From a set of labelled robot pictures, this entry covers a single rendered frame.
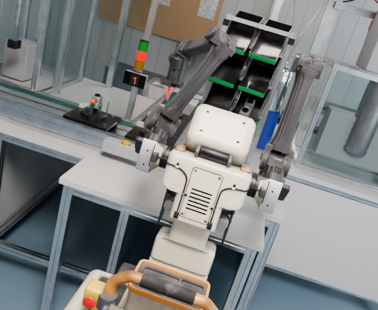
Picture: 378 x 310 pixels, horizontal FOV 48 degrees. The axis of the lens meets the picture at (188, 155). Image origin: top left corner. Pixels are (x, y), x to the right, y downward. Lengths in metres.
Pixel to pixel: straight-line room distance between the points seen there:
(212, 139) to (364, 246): 1.88
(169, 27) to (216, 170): 4.36
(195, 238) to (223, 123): 0.41
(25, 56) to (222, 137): 1.95
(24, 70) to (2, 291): 1.40
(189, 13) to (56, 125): 3.57
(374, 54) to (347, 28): 2.72
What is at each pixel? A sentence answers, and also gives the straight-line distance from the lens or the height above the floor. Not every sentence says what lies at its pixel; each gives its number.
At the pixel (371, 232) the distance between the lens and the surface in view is 3.03.
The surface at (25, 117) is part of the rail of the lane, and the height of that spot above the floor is 0.92.
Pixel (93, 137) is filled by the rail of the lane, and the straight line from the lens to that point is 2.20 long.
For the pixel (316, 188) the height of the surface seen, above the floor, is 0.80.
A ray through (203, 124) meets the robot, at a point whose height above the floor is 1.34.
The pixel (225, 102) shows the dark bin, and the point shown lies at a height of 1.25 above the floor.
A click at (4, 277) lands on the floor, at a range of 2.69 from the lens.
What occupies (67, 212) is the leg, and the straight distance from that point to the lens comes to 1.97.
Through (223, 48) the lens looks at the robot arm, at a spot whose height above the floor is 1.57.
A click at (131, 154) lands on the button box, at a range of 2.08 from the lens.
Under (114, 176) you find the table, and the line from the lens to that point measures 1.99.
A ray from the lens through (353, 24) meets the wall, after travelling 5.58.
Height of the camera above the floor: 1.72
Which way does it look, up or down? 20 degrees down
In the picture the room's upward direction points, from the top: 16 degrees clockwise
